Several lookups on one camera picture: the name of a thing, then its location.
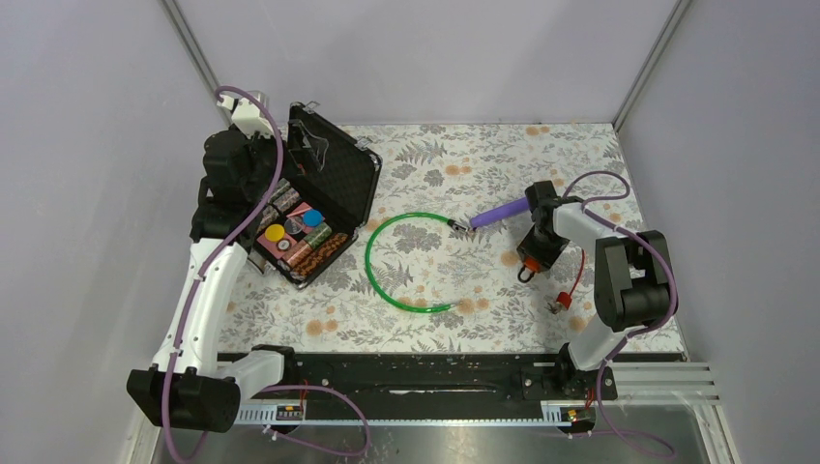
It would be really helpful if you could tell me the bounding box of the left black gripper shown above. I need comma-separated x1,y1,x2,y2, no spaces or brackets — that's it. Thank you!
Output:
240,119,327,199

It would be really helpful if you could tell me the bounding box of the yellow round chip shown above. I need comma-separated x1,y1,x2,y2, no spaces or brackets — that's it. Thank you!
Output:
264,223,286,243

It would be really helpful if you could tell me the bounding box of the blue round chip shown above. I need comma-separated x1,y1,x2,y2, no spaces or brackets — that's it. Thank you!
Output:
302,209,324,228

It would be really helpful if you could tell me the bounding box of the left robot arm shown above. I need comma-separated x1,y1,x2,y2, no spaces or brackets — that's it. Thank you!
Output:
127,126,301,433

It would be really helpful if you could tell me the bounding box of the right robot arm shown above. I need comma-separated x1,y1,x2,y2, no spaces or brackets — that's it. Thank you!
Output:
517,181,678,398

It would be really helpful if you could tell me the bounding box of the green cable lock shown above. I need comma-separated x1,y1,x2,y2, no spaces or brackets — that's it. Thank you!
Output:
364,212,472,316

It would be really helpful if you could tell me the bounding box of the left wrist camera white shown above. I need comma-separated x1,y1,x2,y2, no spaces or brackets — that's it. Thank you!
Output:
231,96,274,139

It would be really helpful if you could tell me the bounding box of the black mounting base plate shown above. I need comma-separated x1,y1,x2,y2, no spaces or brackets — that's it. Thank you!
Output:
218,350,686,422

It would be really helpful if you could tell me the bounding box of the purple cylindrical handle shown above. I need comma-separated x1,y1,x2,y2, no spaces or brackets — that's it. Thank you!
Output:
469,197,529,229

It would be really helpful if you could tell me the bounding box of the black poker chip case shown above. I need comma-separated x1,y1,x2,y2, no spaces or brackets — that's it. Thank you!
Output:
253,101,383,289

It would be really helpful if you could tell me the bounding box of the red cable with plug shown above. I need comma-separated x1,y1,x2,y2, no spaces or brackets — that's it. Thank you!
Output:
545,247,587,316

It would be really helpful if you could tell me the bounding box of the orange black padlock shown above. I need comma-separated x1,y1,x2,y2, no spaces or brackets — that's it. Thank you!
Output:
517,257,541,284

